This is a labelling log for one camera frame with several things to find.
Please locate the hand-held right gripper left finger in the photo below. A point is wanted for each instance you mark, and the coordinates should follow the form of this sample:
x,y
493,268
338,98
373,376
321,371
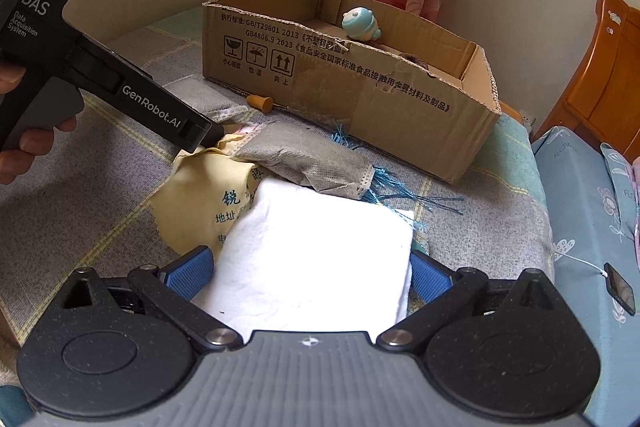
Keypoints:
x,y
192,268

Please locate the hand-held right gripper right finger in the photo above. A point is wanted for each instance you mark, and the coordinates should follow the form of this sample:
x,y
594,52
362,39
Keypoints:
x,y
425,278

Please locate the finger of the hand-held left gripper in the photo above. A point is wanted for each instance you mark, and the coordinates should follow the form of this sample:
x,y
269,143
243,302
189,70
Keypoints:
x,y
200,136

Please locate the blue floral cloth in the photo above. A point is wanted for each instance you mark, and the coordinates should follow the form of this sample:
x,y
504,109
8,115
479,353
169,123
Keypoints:
x,y
420,242

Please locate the small grey cloth pouch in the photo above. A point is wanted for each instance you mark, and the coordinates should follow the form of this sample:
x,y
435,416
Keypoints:
x,y
210,99

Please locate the yellow lens cloth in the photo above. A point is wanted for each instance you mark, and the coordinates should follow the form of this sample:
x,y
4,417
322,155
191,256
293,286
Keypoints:
x,y
210,187

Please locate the large grey cloth pouch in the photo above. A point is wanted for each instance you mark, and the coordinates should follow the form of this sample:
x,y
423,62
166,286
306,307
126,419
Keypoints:
x,y
300,157

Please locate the white towel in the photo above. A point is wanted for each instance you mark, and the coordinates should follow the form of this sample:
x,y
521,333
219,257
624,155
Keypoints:
x,y
310,247

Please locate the blue tassel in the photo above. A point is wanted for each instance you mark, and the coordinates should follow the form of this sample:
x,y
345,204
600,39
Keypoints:
x,y
344,140

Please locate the cardboard box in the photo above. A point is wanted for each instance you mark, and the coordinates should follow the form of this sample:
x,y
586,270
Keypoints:
x,y
400,122

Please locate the person's left hand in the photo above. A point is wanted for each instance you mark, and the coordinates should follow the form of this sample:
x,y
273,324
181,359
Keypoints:
x,y
42,139

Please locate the small orange rubber cone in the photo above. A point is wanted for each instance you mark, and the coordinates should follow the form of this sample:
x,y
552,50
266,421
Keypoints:
x,y
259,102

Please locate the grey green plaid blanket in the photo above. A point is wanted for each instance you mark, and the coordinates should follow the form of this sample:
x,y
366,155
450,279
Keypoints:
x,y
100,207

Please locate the blue floral bedsheet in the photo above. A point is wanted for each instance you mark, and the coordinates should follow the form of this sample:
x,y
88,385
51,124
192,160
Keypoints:
x,y
575,207

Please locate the blue plush toy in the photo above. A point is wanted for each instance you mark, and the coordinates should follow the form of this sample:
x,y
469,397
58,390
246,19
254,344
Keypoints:
x,y
357,23

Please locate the black phone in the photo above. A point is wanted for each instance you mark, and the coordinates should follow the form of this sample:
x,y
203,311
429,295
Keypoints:
x,y
620,289

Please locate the dark brown fuzzy item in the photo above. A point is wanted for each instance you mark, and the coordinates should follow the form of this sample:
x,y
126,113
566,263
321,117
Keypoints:
x,y
415,60

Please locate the orange wooden headboard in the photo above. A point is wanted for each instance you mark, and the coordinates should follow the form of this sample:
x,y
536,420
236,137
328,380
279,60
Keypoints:
x,y
605,82

